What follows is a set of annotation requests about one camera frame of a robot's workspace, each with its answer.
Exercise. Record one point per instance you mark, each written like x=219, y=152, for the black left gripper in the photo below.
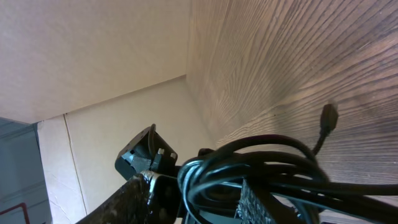
x=148, y=154

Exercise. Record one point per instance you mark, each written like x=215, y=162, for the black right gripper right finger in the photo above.
x=258, y=206

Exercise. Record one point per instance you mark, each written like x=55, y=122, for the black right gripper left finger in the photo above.
x=128, y=205

